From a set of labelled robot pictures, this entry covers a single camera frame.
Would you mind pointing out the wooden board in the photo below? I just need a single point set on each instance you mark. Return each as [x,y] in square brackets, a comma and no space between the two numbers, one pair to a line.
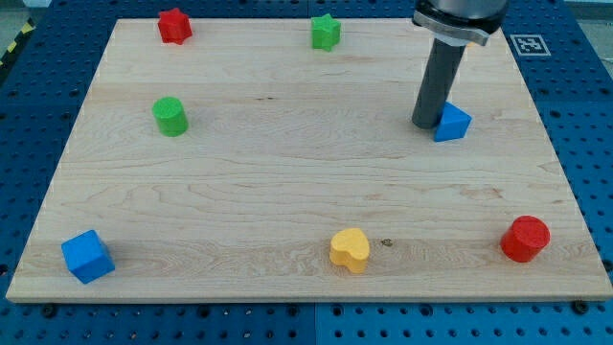
[288,145]

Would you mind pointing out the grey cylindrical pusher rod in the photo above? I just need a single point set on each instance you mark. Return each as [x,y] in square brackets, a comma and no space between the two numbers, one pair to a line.
[441,68]

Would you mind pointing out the red star block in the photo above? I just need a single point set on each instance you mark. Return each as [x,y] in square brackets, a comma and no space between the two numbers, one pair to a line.
[174,26]

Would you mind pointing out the blue triangle block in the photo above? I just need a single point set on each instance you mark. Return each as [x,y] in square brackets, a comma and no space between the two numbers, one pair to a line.
[453,125]

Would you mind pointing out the robot arm flange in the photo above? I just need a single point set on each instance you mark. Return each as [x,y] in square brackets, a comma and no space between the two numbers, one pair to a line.
[460,22]

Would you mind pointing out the yellow heart block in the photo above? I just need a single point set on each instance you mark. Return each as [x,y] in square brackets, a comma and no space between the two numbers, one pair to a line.
[350,248]

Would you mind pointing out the green cylinder block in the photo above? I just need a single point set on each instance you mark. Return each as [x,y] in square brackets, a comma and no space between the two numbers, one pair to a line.
[170,116]

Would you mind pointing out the blue cube block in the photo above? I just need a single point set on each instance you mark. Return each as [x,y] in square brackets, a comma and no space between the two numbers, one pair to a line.
[87,257]

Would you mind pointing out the fiducial marker tag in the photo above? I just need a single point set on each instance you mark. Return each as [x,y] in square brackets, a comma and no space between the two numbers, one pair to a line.
[530,45]

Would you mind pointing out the green star block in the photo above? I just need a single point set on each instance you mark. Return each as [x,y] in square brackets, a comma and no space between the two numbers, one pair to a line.
[325,32]

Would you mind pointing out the red cylinder block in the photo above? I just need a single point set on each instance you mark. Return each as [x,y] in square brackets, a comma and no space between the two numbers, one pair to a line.
[525,239]

